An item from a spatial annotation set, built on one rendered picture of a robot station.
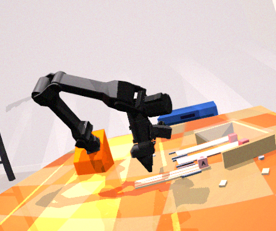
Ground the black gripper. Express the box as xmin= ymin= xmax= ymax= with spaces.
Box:
xmin=129 ymin=117 xmax=156 ymax=173

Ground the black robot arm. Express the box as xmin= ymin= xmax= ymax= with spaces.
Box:
xmin=32 ymin=71 xmax=172 ymax=154

